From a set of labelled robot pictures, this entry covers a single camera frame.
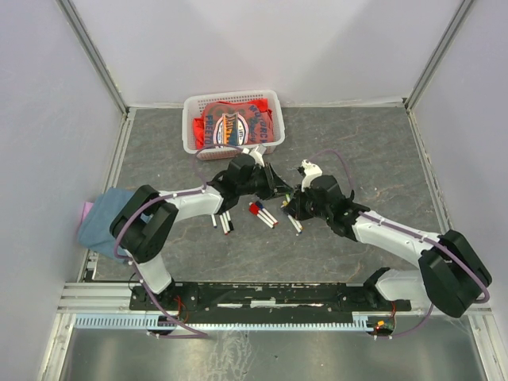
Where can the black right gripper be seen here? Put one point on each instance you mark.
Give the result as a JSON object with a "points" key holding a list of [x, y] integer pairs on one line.
{"points": [[294, 207]]}

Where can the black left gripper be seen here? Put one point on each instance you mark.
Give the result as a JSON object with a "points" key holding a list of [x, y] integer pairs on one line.
{"points": [[275, 186]]}

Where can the white marker blue eraser cap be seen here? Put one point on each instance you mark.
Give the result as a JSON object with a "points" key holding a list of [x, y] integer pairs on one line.
{"points": [[286, 213]]}

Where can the white marker yellow cap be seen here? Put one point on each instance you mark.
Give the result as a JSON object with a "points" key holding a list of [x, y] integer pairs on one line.
{"points": [[296, 224]]}

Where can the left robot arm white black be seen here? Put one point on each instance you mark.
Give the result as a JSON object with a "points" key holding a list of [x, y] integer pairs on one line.
{"points": [[142, 226]]}

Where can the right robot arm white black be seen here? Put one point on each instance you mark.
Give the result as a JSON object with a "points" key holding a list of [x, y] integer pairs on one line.
{"points": [[453, 275]]}

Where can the white marker red eraser cap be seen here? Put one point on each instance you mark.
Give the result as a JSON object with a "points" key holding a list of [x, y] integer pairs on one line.
{"points": [[266, 213]]}

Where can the uncapped white marker black end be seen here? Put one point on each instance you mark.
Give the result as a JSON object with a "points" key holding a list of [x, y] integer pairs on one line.
{"points": [[229, 221]]}

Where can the uncapped white marker red end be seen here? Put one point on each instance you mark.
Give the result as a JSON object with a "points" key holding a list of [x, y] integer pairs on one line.
{"points": [[224, 224]]}

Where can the orange printed cloth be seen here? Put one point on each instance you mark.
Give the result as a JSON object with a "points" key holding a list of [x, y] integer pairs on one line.
{"points": [[234, 123]]}

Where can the white plastic basket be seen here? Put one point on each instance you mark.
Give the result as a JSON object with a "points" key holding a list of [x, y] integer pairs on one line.
{"points": [[193, 107]]}

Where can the circuit board with leds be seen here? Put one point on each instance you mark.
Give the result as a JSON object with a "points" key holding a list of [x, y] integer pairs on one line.
{"points": [[384, 327]]}

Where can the blue cloth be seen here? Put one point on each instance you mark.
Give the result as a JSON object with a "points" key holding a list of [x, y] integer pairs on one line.
{"points": [[94, 231]]}

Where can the pink cloth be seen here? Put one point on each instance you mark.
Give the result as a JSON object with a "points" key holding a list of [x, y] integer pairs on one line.
{"points": [[86, 210]]}

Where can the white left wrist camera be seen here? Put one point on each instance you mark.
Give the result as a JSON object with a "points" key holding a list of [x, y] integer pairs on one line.
{"points": [[256, 153]]}

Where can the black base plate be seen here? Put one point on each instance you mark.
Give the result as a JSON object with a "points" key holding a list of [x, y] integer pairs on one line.
{"points": [[277, 315]]}

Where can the aluminium frame rail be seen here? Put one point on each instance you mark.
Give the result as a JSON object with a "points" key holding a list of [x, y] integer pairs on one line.
{"points": [[196, 296]]}

